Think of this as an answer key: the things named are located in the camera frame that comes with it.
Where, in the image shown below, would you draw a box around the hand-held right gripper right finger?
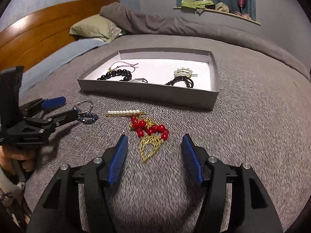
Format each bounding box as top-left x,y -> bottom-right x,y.
182,133 -> 283,233

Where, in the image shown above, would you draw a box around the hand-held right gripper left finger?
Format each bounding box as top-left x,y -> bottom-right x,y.
25,134 -> 129,233

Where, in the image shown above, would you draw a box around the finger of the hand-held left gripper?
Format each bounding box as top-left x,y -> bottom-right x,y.
24,109 -> 83,129
19,97 -> 66,113

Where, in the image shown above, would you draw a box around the blue bead bracelet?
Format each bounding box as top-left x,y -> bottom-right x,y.
77,112 -> 99,125

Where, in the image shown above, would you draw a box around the silver wire ring bangle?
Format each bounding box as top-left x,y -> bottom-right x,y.
72,100 -> 94,114

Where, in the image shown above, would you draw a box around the red bead gold chain necklace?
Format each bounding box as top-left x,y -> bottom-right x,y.
129,115 -> 170,164

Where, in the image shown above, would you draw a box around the pearl bar hairpin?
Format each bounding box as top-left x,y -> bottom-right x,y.
106,110 -> 147,117

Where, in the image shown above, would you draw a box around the grey cardboard box tray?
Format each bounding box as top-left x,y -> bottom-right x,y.
77,48 -> 218,110

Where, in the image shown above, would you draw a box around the large black bead bracelet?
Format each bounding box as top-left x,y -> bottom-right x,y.
97,68 -> 134,82

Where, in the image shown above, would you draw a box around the pink string bracelet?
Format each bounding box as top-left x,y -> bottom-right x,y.
109,61 -> 139,72

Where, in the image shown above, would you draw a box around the dark small bead bracelet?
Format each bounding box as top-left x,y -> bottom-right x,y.
165,76 -> 195,89

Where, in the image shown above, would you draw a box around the pearl hair comb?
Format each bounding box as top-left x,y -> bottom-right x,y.
173,67 -> 194,78

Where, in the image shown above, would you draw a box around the person's left hand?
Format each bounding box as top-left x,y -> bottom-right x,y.
0,147 -> 37,173

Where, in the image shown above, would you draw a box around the light blue pillow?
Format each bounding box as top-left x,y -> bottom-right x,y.
18,38 -> 108,95

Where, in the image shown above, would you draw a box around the wooden headboard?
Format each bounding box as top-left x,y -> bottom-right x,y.
0,0 -> 121,68

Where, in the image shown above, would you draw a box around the grey bed cover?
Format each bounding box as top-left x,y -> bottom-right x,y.
18,34 -> 311,233

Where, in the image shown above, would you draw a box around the green pillow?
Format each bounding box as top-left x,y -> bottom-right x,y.
69,14 -> 127,42

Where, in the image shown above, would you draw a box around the grey duvet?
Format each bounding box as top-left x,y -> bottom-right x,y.
100,2 -> 311,82

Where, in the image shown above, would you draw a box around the window sill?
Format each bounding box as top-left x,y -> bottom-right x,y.
173,6 -> 261,26

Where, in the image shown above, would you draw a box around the pink trinkets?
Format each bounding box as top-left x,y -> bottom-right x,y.
234,11 -> 252,20

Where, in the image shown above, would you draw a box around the green cloth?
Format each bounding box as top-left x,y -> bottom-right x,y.
181,0 -> 215,14

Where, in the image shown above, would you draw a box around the beige plush toy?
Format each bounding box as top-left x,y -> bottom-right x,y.
215,2 -> 230,12

